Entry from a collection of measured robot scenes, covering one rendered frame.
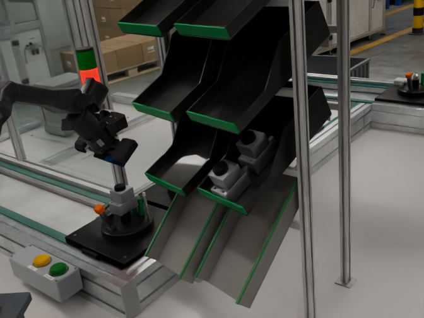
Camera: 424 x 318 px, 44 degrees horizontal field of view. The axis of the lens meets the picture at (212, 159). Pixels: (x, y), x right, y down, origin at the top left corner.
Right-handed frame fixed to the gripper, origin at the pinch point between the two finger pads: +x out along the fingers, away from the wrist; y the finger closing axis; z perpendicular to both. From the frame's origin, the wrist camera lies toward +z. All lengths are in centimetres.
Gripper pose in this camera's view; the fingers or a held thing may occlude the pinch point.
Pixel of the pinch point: (116, 157)
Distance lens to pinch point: 133.9
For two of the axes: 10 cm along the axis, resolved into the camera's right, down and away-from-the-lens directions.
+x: 4.2, 5.8, 7.0
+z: 4.8, -7.9, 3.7
